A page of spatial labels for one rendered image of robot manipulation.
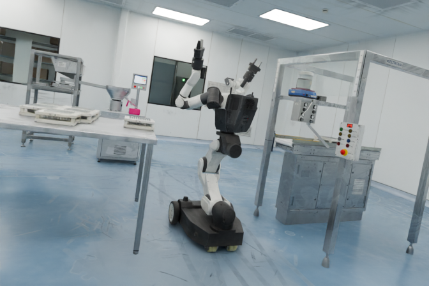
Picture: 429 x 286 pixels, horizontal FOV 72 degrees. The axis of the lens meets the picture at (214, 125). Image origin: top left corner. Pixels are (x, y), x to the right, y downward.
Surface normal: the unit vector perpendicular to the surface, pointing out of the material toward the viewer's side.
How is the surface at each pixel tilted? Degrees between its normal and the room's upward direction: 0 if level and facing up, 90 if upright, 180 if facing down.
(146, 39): 90
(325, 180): 90
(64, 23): 90
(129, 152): 90
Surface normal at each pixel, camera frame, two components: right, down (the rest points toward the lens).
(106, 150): 0.35, 0.13
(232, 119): -0.70, -0.05
